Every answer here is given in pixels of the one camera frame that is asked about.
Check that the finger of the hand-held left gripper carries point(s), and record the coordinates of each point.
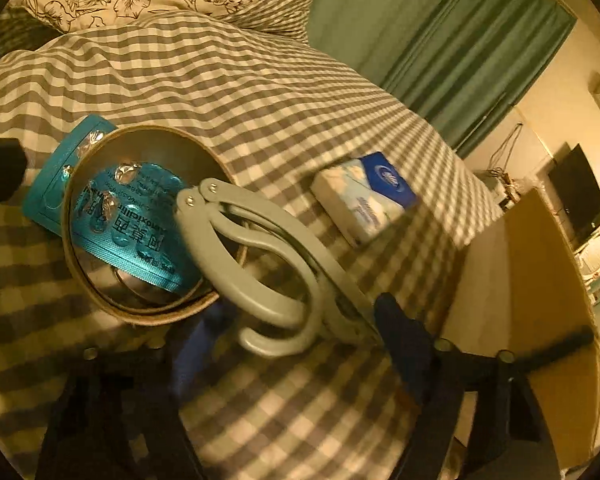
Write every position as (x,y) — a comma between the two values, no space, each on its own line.
(0,172)

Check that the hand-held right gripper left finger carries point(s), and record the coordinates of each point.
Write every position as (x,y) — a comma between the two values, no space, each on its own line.
(192,355)

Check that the white wicker chair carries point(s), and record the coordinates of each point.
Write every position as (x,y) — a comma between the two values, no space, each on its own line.
(596,260)

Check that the cardboard box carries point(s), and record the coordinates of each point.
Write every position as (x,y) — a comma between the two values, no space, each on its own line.
(530,280)

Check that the black television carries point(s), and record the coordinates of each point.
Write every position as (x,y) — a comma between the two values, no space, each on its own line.
(577,190)

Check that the blue white tissue packet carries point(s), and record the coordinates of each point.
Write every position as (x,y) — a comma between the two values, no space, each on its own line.
(365,200)

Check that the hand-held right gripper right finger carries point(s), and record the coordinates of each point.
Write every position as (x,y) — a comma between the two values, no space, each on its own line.
(405,345)

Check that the round metal tin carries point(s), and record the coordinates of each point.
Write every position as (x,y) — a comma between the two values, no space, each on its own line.
(145,220)

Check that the teal pill blister pack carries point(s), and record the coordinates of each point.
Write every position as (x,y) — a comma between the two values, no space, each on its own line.
(130,230)
(50,180)

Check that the grey checkered bed sheet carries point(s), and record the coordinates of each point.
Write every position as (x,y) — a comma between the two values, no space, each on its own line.
(220,90)

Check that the green curtain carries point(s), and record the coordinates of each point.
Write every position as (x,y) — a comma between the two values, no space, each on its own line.
(430,35)

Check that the grey checkered pillow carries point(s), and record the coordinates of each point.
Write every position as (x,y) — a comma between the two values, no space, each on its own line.
(280,10)

